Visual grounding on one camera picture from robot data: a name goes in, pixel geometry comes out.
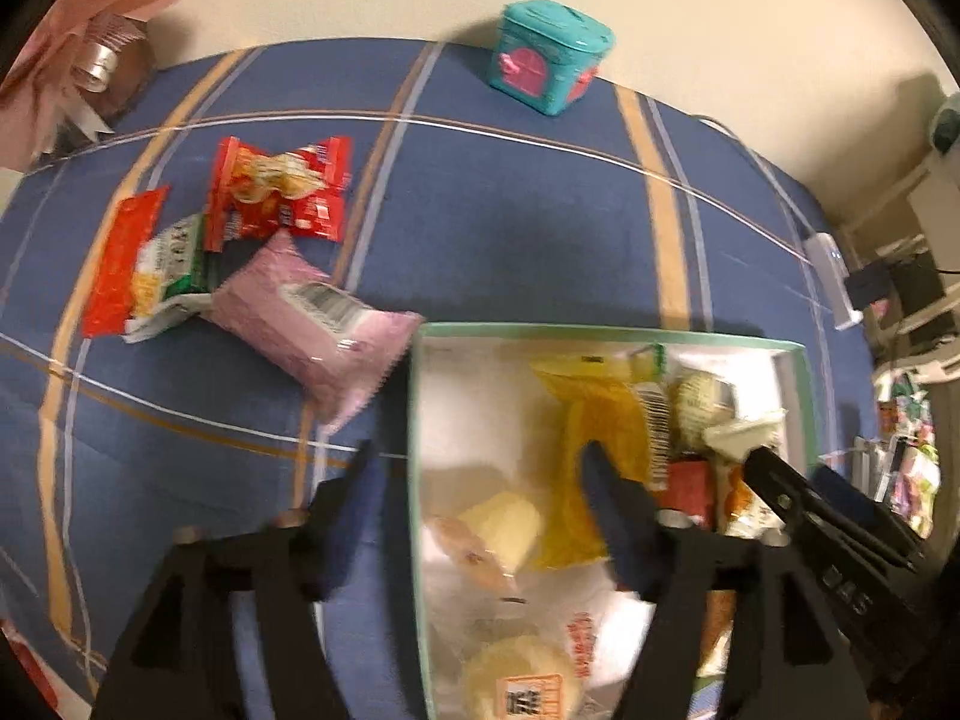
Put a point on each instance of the small pale yellow cake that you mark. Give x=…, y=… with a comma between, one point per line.
x=502, y=532

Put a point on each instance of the pile of colourful packets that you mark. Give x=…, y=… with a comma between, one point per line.
x=911, y=450

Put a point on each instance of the teal toy box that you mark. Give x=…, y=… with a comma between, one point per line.
x=547, y=56

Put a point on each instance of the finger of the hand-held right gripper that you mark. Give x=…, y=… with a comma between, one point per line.
x=780, y=491
x=855, y=502

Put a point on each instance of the white box with green rim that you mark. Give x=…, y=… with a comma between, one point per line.
x=465, y=427

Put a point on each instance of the white sandwich print snack packet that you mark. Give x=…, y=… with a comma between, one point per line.
x=739, y=506

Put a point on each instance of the cream and green snack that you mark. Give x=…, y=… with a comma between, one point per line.
x=701, y=405

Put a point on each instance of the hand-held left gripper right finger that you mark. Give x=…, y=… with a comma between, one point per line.
x=615, y=517

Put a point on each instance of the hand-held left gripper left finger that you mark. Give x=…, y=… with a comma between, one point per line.
x=345, y=525

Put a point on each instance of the white power strip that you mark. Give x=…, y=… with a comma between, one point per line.
x=834, y=277

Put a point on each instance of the steamed cake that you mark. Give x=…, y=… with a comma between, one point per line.
x=517, y=679

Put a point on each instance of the dark red snack packet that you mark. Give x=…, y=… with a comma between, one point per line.
x=686, y=491

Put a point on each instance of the red and orange chip packet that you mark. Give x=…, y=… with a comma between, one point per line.
x=277, y=191

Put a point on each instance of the pink snack packet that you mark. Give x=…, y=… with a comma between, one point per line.
x=300, y=315

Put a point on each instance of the green and white snack packet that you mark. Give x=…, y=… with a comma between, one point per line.
x=161, y=281

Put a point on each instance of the pink paper bouquet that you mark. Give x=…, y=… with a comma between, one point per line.
x=52, y=52

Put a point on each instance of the white shelf rack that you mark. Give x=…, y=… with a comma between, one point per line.
x=926, y=195

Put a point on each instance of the black power adapter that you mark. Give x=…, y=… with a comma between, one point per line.
x=868, y=283

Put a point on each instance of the red patterned snack packet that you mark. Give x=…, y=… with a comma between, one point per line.
x=116, y=270

